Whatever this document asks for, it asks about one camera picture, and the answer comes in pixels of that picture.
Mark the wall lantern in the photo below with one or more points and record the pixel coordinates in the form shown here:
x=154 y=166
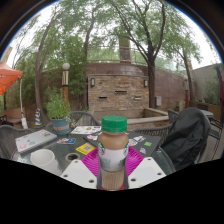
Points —
x=145 y=83
x=92 y=82

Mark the orange patio umbrella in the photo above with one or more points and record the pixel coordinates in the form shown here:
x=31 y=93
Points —
x=8 y=78

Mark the yellow square card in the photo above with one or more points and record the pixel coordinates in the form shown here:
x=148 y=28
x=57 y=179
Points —
x=85 y=148

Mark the green plant in teal pot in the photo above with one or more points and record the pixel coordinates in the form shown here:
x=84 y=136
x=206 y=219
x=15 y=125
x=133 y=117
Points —
x=58 y=108

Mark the globe-topped lamp post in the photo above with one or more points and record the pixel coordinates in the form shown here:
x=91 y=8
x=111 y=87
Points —
x=65 y=83

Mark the closed maroon patio umbrella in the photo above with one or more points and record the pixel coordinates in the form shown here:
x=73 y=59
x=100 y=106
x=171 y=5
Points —
x=220 y=90

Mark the small colourful sticker card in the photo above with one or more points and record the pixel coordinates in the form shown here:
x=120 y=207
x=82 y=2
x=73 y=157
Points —
x=66 y=141

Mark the yellow and blue striped cone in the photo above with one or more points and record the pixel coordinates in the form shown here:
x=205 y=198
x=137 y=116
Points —
x=38 y=118

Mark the green-capped coffee drink bottle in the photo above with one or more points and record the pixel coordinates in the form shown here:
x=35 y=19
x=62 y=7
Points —
x=113 y=150

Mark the dark-trunked forked tree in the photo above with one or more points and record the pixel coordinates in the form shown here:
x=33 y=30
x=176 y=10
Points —
x=151 y=83

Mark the white umbrella pole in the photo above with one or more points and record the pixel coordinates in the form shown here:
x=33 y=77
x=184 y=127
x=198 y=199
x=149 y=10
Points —
x=22 y=110

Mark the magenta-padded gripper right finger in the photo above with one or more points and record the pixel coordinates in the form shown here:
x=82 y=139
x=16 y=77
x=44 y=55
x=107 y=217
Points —
x=146 y=171

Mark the white ceramic mug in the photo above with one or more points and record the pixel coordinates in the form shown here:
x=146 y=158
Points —
x=43 y=158

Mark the black laptop with stickers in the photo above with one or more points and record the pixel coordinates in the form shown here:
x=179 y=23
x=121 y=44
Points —
x=146 y=144

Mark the silver laptop with stickers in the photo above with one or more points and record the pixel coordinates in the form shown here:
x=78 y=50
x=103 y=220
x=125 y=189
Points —
x=35 y=140

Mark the leaning slender tree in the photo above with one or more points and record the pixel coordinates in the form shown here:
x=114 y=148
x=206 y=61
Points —
x=37 y=86

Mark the grey wall utility box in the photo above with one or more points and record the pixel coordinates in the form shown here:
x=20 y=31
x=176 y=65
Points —
x=158 y=101

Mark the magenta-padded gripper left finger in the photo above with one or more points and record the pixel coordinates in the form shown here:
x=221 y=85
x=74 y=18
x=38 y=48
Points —
x=80 y=174

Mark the black jacket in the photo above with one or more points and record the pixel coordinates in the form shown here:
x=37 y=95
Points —
x=186 y=133

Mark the brown tape roll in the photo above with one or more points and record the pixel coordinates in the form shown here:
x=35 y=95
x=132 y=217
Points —
x=66 y=157

